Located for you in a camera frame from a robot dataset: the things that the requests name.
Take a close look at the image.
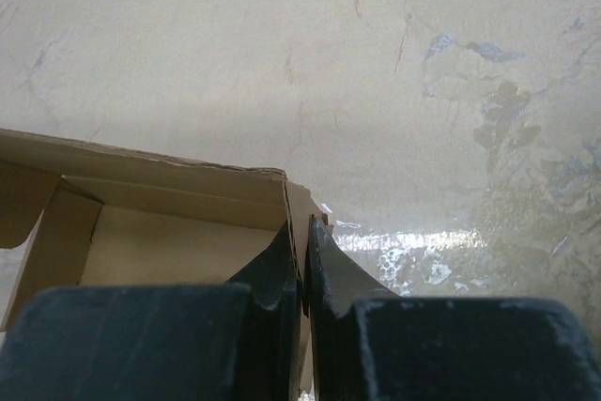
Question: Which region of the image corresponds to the brown cardboard box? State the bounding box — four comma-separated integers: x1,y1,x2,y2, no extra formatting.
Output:
1,130,321,395

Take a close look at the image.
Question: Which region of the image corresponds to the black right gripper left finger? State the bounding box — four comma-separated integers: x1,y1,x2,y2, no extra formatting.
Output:
1,227,301,400

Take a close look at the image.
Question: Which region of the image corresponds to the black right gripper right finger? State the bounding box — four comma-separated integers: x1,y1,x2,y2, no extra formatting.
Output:
305,219,600,400

